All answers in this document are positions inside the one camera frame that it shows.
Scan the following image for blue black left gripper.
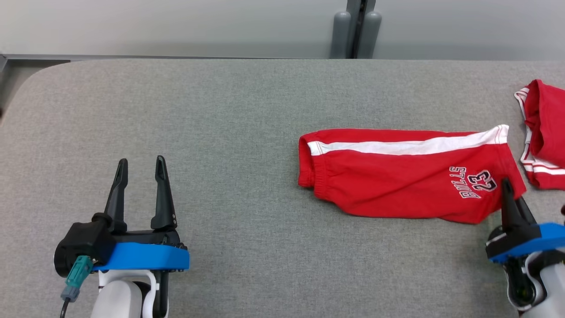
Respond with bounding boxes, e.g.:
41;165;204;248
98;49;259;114
93;155;191;272

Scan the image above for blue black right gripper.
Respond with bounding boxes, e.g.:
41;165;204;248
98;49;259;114
486;178;565;265

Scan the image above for red white basketball jersey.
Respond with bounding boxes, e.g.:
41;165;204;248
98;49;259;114
514;79;565;190

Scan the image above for red shorts with white stripe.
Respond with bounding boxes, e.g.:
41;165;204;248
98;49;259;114
298;125;527;225

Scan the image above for teal left camera connector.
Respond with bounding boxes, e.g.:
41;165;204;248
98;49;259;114
60;255;94;303

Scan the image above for grey partition post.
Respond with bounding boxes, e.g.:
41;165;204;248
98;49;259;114
330;0;383;60

